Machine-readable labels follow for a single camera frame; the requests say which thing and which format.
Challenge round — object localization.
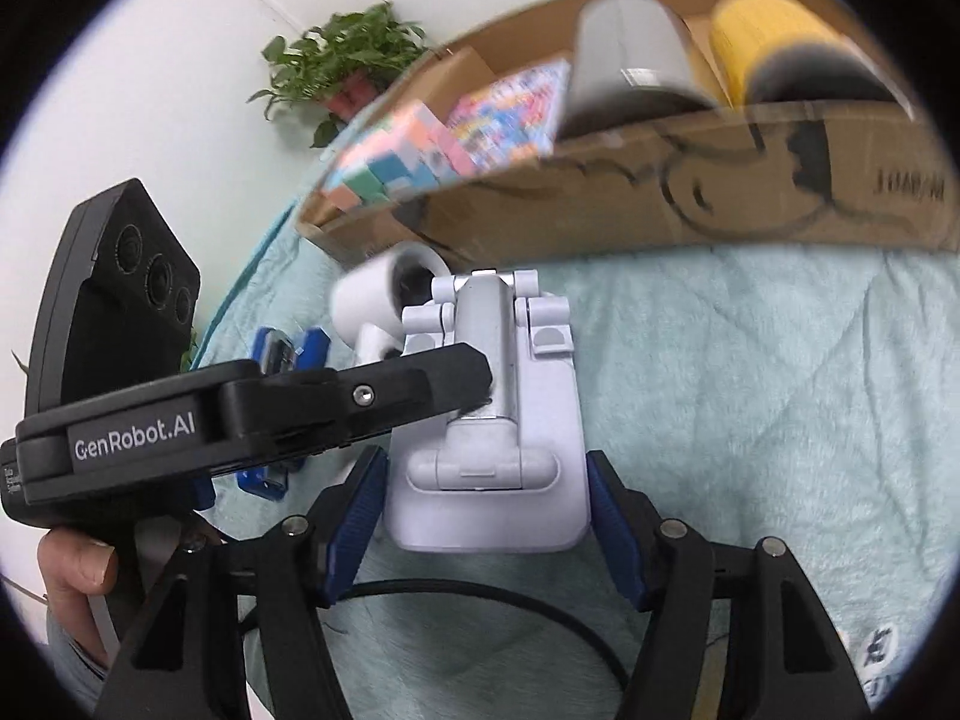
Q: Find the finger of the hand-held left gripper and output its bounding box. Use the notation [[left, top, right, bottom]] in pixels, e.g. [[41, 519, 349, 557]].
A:
[[223, 343, 494, 467]]

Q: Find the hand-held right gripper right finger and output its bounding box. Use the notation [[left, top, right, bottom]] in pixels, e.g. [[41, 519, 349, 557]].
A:
[[585, 450, 872, 720]]

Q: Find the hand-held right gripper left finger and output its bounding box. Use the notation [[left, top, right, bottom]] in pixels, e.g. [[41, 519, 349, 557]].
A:
[[97, 446, 391, 720]]

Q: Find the white phone stand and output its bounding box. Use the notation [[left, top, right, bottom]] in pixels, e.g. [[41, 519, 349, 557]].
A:
[[382, 266, 590, 553]]

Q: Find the cardboard box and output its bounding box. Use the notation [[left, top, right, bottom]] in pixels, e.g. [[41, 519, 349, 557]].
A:
[[296, 0, 960, 272]]

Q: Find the silver metal can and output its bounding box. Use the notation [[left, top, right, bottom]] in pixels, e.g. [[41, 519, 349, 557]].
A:
[[559, 0, 715, 142]]

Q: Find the yellow can with black cap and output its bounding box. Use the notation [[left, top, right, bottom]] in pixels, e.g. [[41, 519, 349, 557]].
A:
[[709, 0, 914, 122]]

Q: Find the person's left forearm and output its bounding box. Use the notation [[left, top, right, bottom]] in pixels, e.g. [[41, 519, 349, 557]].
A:
[[45, 611, 113, 691]]

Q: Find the person's left hand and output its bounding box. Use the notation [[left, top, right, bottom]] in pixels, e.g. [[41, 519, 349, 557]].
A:
[[37, 529, 121, 662]]

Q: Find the white roll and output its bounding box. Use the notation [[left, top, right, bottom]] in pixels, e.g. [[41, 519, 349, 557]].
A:
[[331, 244, 452, 362]]

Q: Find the light blue printed blanket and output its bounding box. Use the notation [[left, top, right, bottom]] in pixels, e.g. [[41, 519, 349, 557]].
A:
[[187, 187, 960, 720]]

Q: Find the potted green plant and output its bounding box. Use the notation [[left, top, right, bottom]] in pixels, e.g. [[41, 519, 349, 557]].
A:
[[250, 2, 430, 149]]

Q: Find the black cable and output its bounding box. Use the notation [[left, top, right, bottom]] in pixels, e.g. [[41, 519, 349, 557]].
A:
[[238, 576, 632, 692]]

